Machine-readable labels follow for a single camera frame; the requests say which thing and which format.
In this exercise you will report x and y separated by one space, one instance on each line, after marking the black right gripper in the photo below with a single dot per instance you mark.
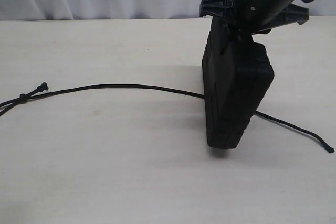
255 16

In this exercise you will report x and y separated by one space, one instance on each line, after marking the black plastic case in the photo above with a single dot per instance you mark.
236 76

